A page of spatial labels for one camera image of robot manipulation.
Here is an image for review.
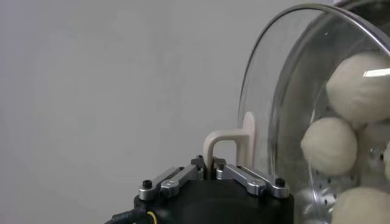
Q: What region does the white steamed baozi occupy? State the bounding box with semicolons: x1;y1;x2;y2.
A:
355;121;390;183
325;53;390;125
300;117;358;177
330;187;390;224

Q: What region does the glass lid cream handle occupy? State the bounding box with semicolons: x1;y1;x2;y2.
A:
203;2;390;224

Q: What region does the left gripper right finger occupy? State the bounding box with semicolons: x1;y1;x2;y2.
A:
212;156;291;200

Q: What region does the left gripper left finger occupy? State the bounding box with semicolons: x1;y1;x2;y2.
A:
138;154;211;201

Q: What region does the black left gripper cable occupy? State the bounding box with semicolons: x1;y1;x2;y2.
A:
105;208;159;224

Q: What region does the perforated steel steamer basket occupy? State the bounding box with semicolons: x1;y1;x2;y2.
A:
268;0;390;224

